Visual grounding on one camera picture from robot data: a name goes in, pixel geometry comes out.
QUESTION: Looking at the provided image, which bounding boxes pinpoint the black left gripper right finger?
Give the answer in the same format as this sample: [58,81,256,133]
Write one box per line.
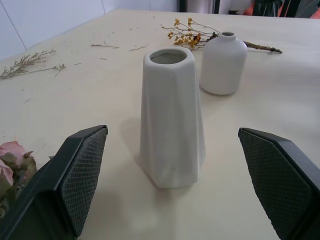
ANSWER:
[237,127,320,240]

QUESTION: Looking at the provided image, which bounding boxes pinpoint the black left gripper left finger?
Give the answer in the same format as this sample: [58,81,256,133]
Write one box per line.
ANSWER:
[0,124,109,240]

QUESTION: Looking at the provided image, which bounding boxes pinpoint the tall white faceted vase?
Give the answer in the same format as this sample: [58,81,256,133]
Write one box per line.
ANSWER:
[139,47,208,189]

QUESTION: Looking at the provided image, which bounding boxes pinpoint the round white bottle vase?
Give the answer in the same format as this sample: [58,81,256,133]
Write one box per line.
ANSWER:
[199,31,248,96]

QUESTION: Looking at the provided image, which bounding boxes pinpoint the pink artificial rose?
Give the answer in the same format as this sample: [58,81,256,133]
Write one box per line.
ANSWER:
[0,141,38,218]

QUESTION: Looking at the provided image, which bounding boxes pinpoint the beige dried flower sprig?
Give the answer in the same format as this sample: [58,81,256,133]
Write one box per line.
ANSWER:
[0,49,67,81]

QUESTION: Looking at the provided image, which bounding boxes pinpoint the yellow dried flower sprig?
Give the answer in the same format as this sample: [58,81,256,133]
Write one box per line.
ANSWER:
[161,17,284,55]

